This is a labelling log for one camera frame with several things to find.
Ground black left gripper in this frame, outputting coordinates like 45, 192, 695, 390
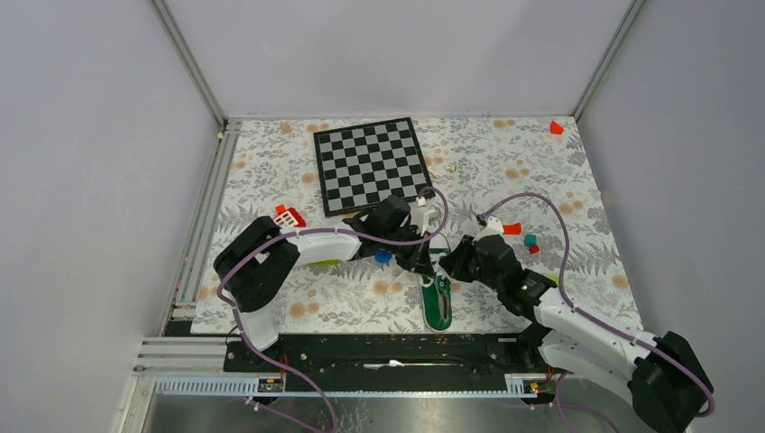
381, 226, 435, 279

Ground green canvas sneaker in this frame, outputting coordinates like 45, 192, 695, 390
415, 234, 452, 332

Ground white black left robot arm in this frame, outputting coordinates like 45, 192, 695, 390
213, 196, 439, 371

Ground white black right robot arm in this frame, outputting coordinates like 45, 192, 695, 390
439, 235, 714, 432

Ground blue plastic cap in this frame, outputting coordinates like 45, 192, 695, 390
374, 250, 393, 264

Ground red arch block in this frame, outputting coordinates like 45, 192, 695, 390
502, 223, 522, 235

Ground teal cube block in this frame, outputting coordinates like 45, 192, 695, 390
523, 234, 537, 248

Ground black grey chessboard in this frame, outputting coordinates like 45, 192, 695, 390
313, 117, 432, 217

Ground floral table mat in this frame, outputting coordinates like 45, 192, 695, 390
208, 117, 641, 334

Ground stacked colourful toy bricks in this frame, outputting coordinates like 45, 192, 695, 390
309, 259, 340, 266

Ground small wooden piece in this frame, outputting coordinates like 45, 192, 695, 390
427, 164, 456, 178

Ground red toy brick window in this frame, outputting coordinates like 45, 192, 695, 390
273, 205, 307, 227

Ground red wedge block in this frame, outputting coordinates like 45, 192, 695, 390
549, 121, 565, 135

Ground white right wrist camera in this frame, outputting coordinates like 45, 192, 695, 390
475, 216, 504, 240

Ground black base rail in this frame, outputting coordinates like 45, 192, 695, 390
164, 322, 578, 394

